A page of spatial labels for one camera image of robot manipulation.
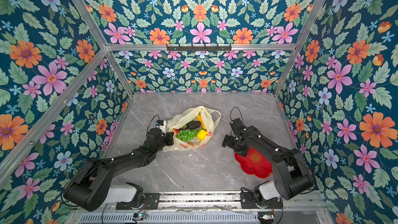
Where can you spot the green fake grape bunch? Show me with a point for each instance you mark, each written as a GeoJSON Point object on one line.
{"type": "Point", "coordinates": [187, 135]}

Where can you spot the red fake strawberry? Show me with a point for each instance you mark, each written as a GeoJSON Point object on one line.
{"type": "Point", "coordinates": [176, 131]}

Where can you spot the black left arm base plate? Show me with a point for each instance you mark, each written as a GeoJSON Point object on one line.
{"type": "Point", "coordinates": [142, 201]}

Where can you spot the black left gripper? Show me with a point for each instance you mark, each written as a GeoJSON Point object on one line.
{"type": "Point", "coordinates": [169, 136]}

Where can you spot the black hook rail on wall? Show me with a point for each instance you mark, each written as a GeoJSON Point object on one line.
{"type": "Point", "coordinates": [194, 48]}

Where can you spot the red flower-shaped plate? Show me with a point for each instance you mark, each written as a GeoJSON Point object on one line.
{"type": "Point", "coordinates": [254, 164]}

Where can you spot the right small circuit board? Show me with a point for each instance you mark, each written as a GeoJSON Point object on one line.
{"type": "Point", "coordinates": [266, 218]}

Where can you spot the cream plastic bag with fruit print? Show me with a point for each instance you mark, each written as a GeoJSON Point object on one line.
{"type": "Point", "coordinates": [211, 119]}

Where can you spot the aluminium front frame rail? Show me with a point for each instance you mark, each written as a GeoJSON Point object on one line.
{"type": "Point", "coordinates": [224, 201]}

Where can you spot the yellow fake lemon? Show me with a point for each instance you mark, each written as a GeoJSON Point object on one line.
{"type": "Point", "coordinates": [202, 134]}

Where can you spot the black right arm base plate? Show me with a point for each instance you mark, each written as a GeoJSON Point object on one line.
{"type": "Point", "coordinates": [253, 200]}

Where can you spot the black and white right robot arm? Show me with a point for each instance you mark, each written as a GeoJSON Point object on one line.
{"type": "Point", "coordinates": [290, 174]}

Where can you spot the yellow fake banana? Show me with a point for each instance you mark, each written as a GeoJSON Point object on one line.
{"type": "Point", "coordinates": [199, 118]}

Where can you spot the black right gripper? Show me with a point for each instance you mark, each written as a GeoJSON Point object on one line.
{"type": "Point", "coordinates": [241, 151]}

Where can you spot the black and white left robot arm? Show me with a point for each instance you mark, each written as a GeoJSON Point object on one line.
{"type": "Point", "coordinates": [90, 187]}

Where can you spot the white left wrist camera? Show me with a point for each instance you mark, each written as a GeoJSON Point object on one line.
{"type": "Point", "coordinates": [161, 124]}

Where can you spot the dark fake avocado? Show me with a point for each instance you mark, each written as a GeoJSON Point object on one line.
{"type": "Point", "coordinates": [193, 125]}

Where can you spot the small green circuit board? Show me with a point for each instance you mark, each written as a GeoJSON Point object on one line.
{"type": "Point", "coordinates": [139, 217]}

